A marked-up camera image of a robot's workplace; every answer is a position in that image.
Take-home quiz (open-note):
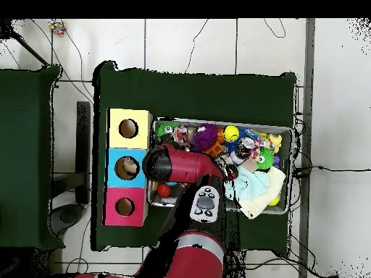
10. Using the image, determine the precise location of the wooden three-hole box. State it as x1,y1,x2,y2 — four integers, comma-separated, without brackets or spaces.
102,108,154,227

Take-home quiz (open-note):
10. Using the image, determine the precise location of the purple spiky toy with eyes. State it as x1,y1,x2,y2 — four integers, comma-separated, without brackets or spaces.
192,122,220,151

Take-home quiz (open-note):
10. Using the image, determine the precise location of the green spiky toy with eyes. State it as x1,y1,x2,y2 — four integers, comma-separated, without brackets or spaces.
155,122,178,143

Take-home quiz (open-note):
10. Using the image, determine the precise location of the red rubber ball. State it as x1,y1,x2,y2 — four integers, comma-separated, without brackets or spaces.
157,183,172,198

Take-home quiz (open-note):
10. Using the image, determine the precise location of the yellow smiley ball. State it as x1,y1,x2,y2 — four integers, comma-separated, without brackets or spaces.
222,125,241,143

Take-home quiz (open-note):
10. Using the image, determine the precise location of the crushed black can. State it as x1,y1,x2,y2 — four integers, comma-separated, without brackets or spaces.
224,163,239,182

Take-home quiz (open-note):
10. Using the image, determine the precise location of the crushed silver can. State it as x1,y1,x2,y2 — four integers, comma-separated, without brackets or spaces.
234,136,256,160

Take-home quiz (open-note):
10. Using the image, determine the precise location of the dark green tablecloth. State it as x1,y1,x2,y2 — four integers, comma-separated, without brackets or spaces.
91,60,298,257
0,64,65,250

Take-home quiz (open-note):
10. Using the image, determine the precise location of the cream knitted cloth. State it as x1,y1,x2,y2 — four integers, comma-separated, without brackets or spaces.
238,166,287,220

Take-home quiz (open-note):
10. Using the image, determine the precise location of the small multicoloured toy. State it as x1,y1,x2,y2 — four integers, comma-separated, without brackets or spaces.
47,19,68,37

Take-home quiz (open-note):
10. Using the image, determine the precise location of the wire mesh bin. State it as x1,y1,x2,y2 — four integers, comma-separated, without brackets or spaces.
146,117,293,216

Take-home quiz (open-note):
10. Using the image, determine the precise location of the black power cable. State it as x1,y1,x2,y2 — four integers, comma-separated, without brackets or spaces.
292,164,371,178

